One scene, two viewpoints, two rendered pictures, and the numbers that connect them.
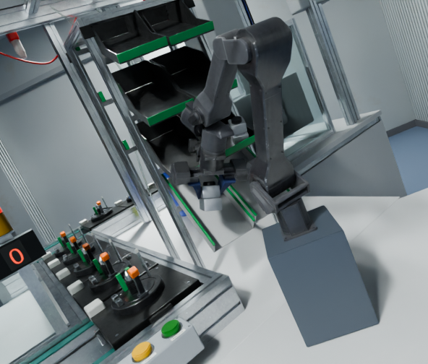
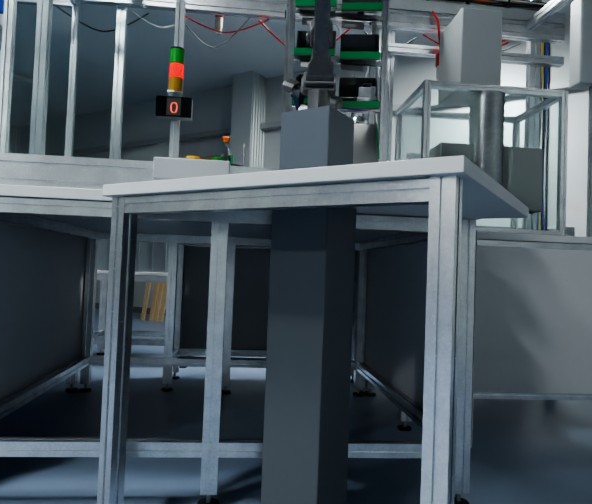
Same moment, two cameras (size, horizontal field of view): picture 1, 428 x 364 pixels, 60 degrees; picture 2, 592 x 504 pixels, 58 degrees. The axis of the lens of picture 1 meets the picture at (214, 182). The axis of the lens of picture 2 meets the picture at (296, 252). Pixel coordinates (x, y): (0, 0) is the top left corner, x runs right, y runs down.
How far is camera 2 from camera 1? 110 cm
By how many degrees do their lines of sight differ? 27
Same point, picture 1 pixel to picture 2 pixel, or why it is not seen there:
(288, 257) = (292, 115)
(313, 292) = (296, 146)
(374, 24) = not seen: outside the picture
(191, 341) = (222, 170)
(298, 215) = (316, 97)
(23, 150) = not seen: hidden behind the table
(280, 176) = (320, 70)
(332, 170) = (526, 265)
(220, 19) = (473, 62)
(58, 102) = not seen: hidden behind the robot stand
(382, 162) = not seen: outside the picture
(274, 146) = (319, 43)
